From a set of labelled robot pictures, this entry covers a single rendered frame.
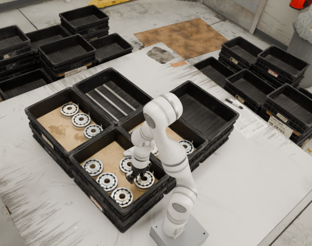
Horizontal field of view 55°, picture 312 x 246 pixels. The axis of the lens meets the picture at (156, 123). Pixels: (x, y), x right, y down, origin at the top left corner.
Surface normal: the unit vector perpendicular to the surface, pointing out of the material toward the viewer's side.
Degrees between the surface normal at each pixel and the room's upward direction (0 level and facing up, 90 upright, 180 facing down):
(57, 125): 0
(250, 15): 90
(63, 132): 0
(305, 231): 0
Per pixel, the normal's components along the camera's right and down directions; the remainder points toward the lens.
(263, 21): -0.76, 0.42
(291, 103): 0.11, -0.67
